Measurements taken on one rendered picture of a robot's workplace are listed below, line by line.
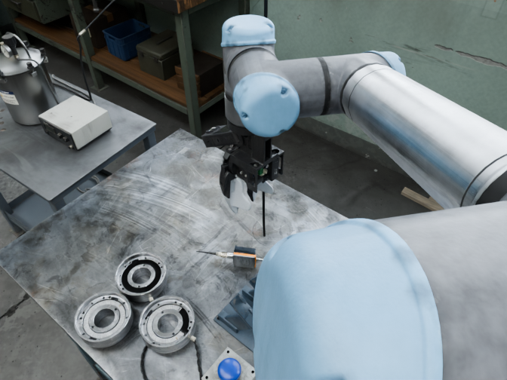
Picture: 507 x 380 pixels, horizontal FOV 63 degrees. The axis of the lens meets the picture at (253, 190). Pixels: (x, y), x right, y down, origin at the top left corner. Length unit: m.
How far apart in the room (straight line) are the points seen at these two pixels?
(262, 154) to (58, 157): 0.94
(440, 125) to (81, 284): 0.79
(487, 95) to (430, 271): 1.89
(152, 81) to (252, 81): 2.15
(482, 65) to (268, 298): 1.85
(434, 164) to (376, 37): 1.78
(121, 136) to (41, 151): 0.26
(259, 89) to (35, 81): 1.18
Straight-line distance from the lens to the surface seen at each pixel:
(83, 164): 1.43
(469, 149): 0.34
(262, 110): 0.49
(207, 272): 0.92
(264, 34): 0.59
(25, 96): 1.60
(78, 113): 1.52
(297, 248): 0.18
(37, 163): 1.49
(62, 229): 1.09
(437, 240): 0.19
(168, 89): 2.53
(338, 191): 2.22
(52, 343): 1.89
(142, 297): 0.88
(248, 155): 0.70
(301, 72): 0.53
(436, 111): 0.39
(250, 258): 0.89
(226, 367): 0.75
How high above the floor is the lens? 1.57
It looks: 46 degrees down
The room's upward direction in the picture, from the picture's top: straight up
